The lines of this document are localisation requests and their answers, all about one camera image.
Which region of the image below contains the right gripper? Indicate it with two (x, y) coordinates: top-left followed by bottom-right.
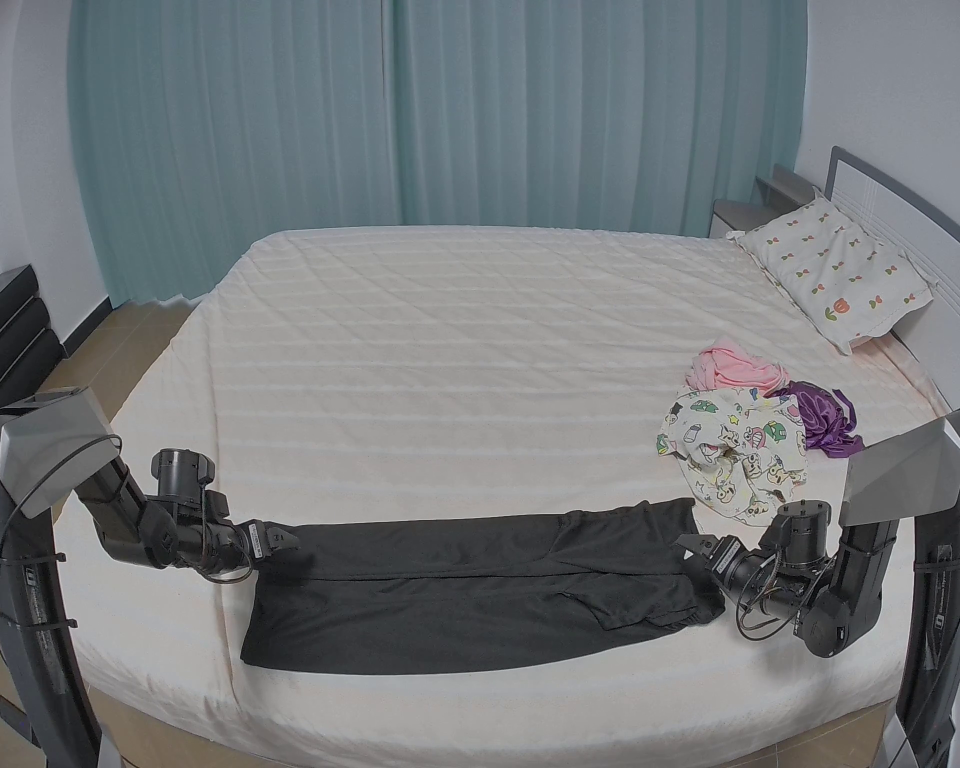
(675, 534), (755, 597)

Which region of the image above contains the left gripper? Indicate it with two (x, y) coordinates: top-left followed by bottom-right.
(217, 519), (303, 571)

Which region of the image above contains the black T-shirt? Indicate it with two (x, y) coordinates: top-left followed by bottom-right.
(240, 497), (727, 672)

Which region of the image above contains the bed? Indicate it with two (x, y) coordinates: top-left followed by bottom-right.
(56, 146), (960, 768)

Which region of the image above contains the white printed pyjama garment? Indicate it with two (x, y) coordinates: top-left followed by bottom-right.
(654, 386), (811, 525)

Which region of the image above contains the purple garment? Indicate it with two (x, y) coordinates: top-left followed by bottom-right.
(780, 380), (865, 460)

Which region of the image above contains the pink garment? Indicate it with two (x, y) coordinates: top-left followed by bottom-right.
(690, 336), (790, 395)

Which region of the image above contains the white printed pillow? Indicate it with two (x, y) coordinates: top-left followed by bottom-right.
(738, 187), (935, 355)

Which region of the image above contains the grey bedside table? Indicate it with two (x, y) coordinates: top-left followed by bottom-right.
(711, 165), (819, 240)

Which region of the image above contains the black chest of drawers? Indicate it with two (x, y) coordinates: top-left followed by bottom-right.
(0, 264), (61, 406)

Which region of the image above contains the blue-green curtain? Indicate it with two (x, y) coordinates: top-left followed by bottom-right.
(66, 0), (399, 305)
(390, 0), (811, 240)

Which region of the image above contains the black cable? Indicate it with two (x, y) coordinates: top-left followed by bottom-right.
(0, 435), (121, 541)
(735, 581), (796, 642)

